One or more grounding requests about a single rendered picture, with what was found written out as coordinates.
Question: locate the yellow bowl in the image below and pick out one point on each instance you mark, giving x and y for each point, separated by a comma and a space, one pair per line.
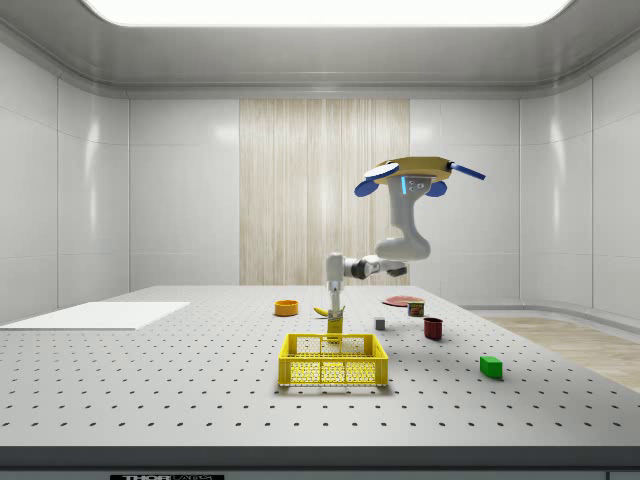
286, 309

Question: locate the yellow and white box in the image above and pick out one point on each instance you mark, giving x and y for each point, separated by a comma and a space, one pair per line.
335, 327

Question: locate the grey cube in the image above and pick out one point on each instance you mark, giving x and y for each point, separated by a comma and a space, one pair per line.
380, 324

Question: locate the red plate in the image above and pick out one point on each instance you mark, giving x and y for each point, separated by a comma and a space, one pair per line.
397, 300

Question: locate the flat-sided can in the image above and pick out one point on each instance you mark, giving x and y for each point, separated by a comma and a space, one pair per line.
416, 310

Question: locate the green block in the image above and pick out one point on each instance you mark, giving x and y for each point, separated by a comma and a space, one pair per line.
491, 367

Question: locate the drone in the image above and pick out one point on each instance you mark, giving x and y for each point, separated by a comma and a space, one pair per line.
420, 165

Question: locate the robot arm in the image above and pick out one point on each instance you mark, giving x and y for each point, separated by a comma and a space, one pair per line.
407, 220

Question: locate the yellow basket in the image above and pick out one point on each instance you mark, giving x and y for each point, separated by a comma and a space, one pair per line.
284, 372

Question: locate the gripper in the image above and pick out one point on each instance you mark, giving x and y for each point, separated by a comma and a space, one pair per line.
335, 302

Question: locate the red mug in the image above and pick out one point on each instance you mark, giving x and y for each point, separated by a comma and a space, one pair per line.
432, 330

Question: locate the white board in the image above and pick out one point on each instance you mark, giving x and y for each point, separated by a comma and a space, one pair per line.
100, 315

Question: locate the banana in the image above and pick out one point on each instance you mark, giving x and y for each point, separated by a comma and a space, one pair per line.
320, 312

